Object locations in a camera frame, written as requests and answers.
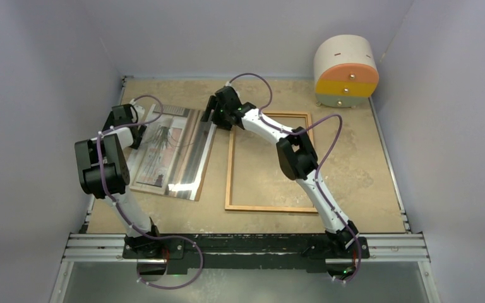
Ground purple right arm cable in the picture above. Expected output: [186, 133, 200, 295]
[227, 73, 362, 285]

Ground wooden picture frame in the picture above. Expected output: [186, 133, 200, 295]
[225, 110, 320, 214]

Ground round pastel drawer cabinet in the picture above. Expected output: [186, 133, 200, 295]
[313, 35, 380, 108]

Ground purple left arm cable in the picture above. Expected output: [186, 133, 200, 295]
[96, 95, 205, 290]

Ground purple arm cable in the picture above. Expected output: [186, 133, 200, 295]
[227, 73, 362, 285]
[96, 95, 205, 290]

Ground brown frame backing board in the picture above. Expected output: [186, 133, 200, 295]
[130, 109, 219, 203]

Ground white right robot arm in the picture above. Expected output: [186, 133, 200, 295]
[201, 86, 362, 257]

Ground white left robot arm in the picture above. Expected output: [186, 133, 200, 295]
[74, 101, 163, 258]

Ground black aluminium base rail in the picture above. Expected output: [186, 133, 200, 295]
[63, 234, 429, 276]

